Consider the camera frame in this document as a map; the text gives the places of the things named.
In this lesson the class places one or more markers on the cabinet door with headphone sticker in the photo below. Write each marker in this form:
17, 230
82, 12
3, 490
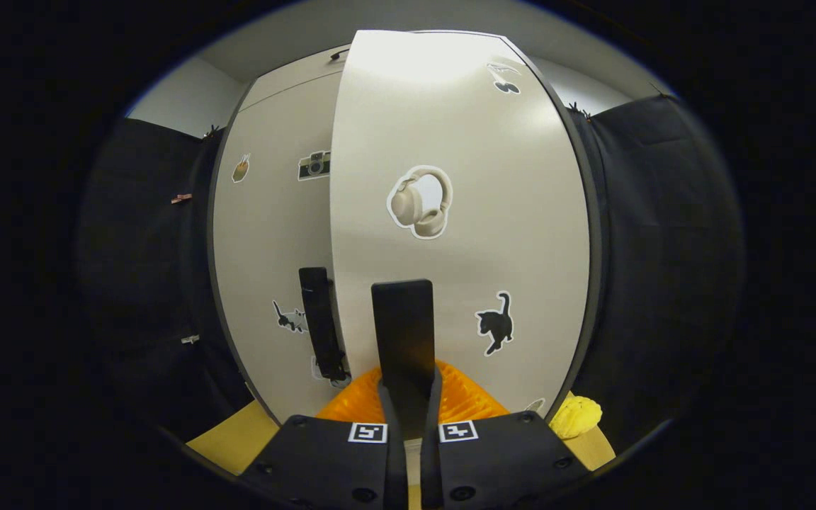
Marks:
486, 248

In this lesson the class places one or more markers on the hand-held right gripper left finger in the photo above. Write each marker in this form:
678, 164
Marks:
394, 467

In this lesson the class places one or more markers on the black clip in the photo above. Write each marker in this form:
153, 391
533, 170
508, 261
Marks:
578, 110
662, 91
211, 132

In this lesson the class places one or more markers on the yellow crumpled object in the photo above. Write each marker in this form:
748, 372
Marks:
576, 416

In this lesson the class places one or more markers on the white clip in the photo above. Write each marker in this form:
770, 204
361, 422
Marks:
190, 340

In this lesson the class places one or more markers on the beige double-door shoe cabinet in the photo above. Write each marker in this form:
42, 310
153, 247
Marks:
595, 234

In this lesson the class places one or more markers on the red clip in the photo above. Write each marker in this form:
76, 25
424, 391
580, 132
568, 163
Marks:
181, 198

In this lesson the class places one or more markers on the black backdrop cloth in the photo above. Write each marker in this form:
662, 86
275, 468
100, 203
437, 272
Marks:
663, 248

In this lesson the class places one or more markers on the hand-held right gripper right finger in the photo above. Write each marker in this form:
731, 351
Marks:
431, 474

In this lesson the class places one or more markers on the cabinet door with camera sticker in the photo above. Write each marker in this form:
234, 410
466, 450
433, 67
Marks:
266, 248

